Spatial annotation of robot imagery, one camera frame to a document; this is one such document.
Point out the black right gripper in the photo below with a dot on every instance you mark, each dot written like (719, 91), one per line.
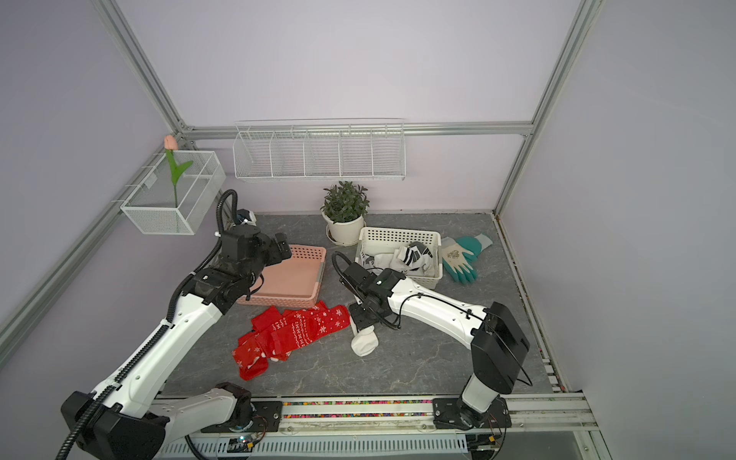
(359, 322)

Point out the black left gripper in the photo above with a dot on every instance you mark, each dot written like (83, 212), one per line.
(275, 257)

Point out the white sock two black stripes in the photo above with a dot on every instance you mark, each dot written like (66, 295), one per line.
(365, 341)

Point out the red patterned sock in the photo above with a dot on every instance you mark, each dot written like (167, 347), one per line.
(254, 353)
(278, 334)

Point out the white sport sock grey toe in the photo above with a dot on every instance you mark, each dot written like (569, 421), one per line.
(415, 258)

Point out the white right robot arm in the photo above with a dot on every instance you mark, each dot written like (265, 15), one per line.
(493, 336)

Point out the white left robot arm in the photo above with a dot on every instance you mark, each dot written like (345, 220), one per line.
(116, 419)

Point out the pink perforated plastic basket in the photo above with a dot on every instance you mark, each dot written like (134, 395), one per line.
(294, 283)

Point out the white perforated plastic basket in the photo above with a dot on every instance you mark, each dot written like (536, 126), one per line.
(377, 245)

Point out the green potted plant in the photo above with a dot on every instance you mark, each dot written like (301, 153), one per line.
(345, 202)

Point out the green white garden glove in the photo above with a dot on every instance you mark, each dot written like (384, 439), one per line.
(458, 256)

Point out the pink artificial tulip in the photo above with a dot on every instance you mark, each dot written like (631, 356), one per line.
(177, 170)

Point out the white mesh wall box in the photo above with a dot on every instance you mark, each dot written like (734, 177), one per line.
(150, 204)

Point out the white wire wall shelf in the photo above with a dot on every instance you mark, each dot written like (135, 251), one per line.
(331, 149)

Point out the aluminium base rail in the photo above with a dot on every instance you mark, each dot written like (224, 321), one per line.
(356, 416)

